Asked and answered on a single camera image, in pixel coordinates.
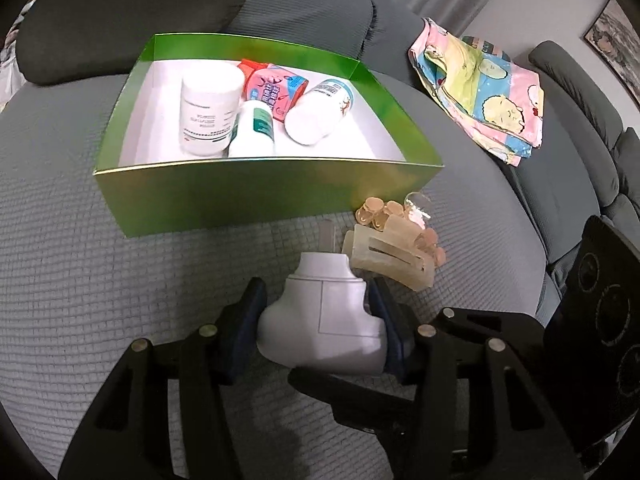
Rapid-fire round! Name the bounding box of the framed wall picture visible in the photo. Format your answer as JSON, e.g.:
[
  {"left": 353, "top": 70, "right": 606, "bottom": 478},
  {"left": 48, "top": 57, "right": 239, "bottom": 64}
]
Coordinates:
[{"left": 584, "top": 0, "right": 636, "bottom": 96}]

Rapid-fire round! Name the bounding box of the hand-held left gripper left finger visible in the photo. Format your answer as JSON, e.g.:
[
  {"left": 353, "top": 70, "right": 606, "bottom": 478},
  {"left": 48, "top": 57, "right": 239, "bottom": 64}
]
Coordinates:
[{"left": 57, "top": 277, "right": 268, "bottom": 480}]

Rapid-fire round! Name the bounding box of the colourful printed cloth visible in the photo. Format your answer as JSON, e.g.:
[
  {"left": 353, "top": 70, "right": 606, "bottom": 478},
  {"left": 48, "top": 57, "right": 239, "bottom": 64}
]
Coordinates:
[{"left": 407, "top": 17, "right": 547, "bottom": 167}]

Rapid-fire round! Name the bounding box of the black cushion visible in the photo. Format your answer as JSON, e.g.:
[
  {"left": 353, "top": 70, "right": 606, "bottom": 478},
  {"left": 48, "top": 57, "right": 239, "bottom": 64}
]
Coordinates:
[{"left": 15, "top": 0, "right": 251, "bottom": 86}]

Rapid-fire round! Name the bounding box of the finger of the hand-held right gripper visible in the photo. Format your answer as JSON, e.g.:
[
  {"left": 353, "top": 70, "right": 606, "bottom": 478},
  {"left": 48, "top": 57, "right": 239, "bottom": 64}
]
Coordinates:
[
  {"left": 287, "top": 367, "right": 418, "bottom": 433},
  {"left": 431, "top": 306, "right": 548, "bottom": 361}
]

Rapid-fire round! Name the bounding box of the red bottle with pink label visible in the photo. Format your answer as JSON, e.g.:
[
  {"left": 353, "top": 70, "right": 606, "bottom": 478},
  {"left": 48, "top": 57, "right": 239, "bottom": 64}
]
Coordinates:
[{"left": 237, "top": 58, "right": 308, "bottom": 121}]

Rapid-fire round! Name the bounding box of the green cardboard box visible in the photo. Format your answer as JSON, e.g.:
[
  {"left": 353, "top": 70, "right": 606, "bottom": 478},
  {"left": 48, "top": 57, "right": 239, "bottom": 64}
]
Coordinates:
[{"left": 93, "top": 33, "right": 445, "bottom": 238}]

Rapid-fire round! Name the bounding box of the large white pill bottle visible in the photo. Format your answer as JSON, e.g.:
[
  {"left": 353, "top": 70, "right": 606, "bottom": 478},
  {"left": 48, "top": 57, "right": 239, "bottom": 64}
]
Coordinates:
[{"left": 180, "top": 66, "right": 245, "bottom": 157}]

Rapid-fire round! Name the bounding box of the clear clip with pink bears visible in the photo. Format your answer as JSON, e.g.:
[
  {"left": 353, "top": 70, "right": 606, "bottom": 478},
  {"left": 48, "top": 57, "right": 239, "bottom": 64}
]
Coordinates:
[{"left": 354, "top": 192, "right": 447, "bottom": 268}]

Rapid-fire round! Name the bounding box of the white bottle with fox print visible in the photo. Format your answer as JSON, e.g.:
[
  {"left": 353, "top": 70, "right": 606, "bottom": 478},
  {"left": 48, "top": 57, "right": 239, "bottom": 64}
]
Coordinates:
[{"left": 285, "top": 79, "right": 356, "bottom": 146}]

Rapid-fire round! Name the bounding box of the white plug-in device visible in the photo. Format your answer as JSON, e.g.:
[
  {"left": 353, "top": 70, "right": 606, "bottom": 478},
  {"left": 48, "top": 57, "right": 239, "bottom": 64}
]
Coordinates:
[{"left": 256, "top": 220, "right": 388, "bottom": 376}]

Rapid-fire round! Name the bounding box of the translucent hair claw clip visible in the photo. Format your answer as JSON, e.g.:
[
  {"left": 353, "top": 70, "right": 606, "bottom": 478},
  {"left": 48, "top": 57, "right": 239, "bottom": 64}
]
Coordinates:
[{"left": 340, "top": 217, "right": 437, "bottom": 292}]

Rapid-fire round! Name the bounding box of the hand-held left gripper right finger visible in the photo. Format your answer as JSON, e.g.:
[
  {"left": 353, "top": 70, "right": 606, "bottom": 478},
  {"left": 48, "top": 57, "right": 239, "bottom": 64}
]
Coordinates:
[{"left": 367, "top": 277, "right": 586, "bottom": 480}]

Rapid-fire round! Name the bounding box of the small white green-label bottle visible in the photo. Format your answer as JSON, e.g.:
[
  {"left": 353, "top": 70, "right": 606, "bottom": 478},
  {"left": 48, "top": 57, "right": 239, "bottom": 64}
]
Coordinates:
[{"left": 228, "top": 100, "right": 277, "bottom": 158}]

